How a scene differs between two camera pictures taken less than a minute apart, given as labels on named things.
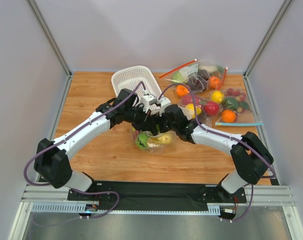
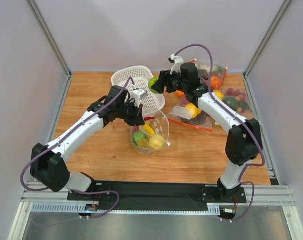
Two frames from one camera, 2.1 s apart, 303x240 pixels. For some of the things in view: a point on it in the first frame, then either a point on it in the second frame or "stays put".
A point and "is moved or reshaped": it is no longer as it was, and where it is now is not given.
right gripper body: (163, 124) to (164, 82)
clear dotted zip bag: (153, 143) is moved or reshaped
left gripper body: (143, 122) to (135, 116)
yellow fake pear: (165, 138) to (157, 142)
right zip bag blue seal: (231, 107) stays put
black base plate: (158, 195) stays put
